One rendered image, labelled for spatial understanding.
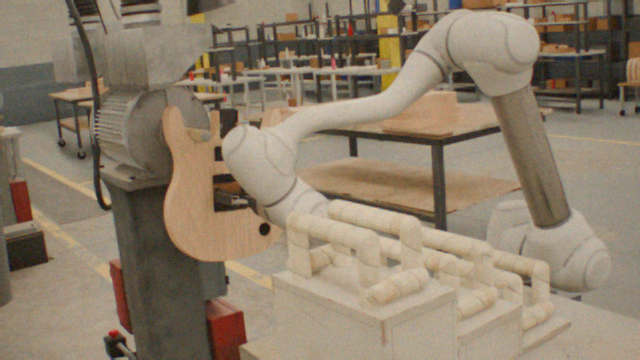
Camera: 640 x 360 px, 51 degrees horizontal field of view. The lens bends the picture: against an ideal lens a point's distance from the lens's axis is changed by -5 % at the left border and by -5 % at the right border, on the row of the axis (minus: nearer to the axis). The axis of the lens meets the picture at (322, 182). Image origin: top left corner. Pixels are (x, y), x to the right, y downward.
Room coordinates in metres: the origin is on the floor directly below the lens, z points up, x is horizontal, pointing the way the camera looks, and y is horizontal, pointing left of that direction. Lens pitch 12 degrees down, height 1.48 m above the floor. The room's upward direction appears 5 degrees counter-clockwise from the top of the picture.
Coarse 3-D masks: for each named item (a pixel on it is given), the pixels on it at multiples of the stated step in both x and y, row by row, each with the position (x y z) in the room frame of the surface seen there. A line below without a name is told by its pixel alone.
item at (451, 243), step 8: (424, 232) 1.14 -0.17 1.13; (432, 232) 1.13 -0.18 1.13; (440, 232) 1.12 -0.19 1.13; (424, 240) 1.14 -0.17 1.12; (432, 240) 1.12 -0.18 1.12; (440, 240) 1.11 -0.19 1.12; (448, 240) 1.10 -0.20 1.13; (456, 240) 1.08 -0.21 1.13; (464, 240) 1.07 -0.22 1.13; (472, 240) 1.07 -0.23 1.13; (480, 240) 1.06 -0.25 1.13; (440, 248) 1.11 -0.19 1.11; (448, 248) 1.09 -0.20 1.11; (456, 248) 1.08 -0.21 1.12; (464, 248) 1.07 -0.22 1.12; (472, 248) 1.05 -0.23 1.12; (480, 248) 1.04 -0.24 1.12; (488, 248) 1.04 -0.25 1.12; (472, 256) 1.05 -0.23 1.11
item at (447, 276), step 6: (444, 270) 0.99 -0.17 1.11; (450, 270) 0.99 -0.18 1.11; (456, 270) 0.99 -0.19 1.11; (444, 276) 0.99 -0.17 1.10; (450, 276) 0.99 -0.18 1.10; (456, 276) 0.99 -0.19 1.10; (444, 282) 0.99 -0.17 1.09; (450, 282) 0.99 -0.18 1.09; (456, 282) 0.99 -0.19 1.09; (456, 288) 0.99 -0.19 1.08; (456, 294) 0.99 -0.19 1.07
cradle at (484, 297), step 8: (488, 288) 1.04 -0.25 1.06; (496, 288) 1.04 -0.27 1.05; (464, 296) 1.01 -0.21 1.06; (472, 296) 1.01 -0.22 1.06; (480, 296) 1.01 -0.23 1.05; (488, 296) 1.02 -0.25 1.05; (496, 296) 1.03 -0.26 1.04; (464, 304) 0.99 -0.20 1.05; (472, 304) 1.00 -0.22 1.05; (480, 304) 1.01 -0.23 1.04; (488, 304) 1.02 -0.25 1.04; (464, 312) 0.98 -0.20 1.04; (472, 312) 1.00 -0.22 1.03
